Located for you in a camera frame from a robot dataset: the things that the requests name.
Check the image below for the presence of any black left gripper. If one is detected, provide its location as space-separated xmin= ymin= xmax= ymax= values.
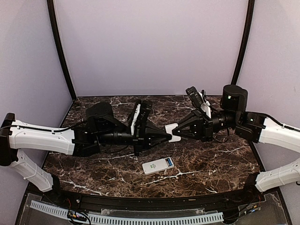
xmin=97 ymin=122 xmax=173 ymax=157

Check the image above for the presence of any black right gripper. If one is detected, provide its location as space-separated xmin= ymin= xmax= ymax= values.
xmin=171 ymin=108 xmax=240 ymax=143

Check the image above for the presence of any white battery cover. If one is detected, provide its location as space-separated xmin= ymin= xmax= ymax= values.
xmin=165 ymin=123 xmax=181 ymax=143

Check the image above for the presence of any white remote control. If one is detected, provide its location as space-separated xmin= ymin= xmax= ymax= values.
xmin=142 ymin=157 xmax=174 ymax=175

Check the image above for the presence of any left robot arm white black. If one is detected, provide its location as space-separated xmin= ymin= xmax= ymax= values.
xmin=0 ymin=100 xmax=172 ymax=204

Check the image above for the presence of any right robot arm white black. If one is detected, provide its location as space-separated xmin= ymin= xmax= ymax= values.
xmin=172 ymin=84 xmax=300 ymax=203

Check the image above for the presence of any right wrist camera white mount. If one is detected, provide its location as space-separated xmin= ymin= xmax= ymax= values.
xmin=186 ymin=86 xmax=212 ymax=118

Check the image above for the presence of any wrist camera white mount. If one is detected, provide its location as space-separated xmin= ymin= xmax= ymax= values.
xmin=128 ymin=99 xmax=152 ymax=137
xmin=186 ymin=86 xmax=212 ymax=118

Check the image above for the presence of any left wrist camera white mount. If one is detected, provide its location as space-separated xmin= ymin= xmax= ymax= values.
xmin=128 ymin=99 xmax=152 ymax=137

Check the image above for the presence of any white slotted cable duct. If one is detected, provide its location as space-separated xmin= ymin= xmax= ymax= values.
xmin=30 ymin=200 xmax=224 ymax=225

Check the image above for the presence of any black front rail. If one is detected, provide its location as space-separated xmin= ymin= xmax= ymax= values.
xmin=25 ymin=184 xmax=281 ymax=212

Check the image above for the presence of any right black frame post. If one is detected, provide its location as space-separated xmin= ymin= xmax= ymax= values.
xmin=230 ymin=0 xmax=255 ymax=85

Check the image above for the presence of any black frame post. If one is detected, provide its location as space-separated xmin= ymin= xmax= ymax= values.
xmin=46 ymin=0 xmax=77 ymax=102
xmin=230 ymin=0 xmax=255 ymax=85

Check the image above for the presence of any left black frame post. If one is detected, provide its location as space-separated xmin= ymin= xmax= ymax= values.
xmin=46 ymin=0 xmax=77 ymax=102

